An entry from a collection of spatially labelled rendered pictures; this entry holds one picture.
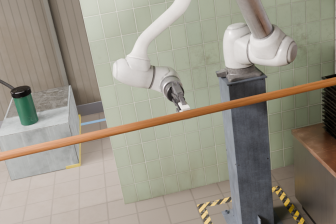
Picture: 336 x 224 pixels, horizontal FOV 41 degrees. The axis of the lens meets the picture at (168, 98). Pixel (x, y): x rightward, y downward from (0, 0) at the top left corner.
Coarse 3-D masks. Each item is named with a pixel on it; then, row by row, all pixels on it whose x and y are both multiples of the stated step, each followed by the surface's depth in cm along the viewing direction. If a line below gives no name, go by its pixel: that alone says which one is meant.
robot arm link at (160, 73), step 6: (156, 66) 192; (162, 66) 195; (168, 66) 198; (156, 72) 189; (162, 72) 190; (168, 72) 190; (174, 72) 192; (156, 78) 189; (162, 78) 189; (156, 84) 190; (156, 90) 193
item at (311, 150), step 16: (304, 128) 264; (320, 128) 262; (304, 144) 250; (320, 144) 246; (304, 160) 257; (320, 160) 234; (304, 176) 262; (320, 176) 240; (304, 192) 267; (320, 192) 244; (304, 208) 272; (320, 208) 249
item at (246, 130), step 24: (240, 96) 238; (240, 120) 243; (264, 120) 246; (240, 144) 249; (264, 144) 252; (240, 168) 255; (264, 168) 258; (240, 192) 261; (264, 192) 264; (240, 216) 269; (264, 216) 271
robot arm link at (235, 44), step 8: (232, 24) 235; (240, 24) 231; (224, 32) 235; (232, 32) 229; (240, 32) 228; (248, 32) 229; (224, 40) 234; (232, 40) 229; (240, 40) 227; (248, 40) 226; (224, 48) 235; (232, 48) 231; (240, 48) 228; (224, 56) 238; (232, 56) 233; (240, 56) 230; (232, 64) 235; (240, 64) 234; (248, 64) 235
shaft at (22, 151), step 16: (320, 80) 169; (256, 96) 165; (272, 96) 166; (192, 112) 162; (208, 112) 163; (112, 128) 158; (128, 128) 159; (48, 144) 155; (64, 144) 156; (0, 160) 154
